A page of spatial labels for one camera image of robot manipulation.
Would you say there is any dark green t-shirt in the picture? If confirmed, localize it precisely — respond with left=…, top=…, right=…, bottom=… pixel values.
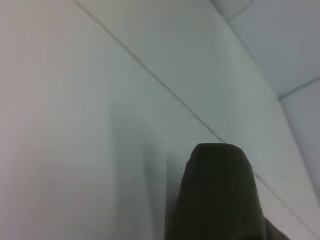
left=163, top=142, right=292, bottom=240

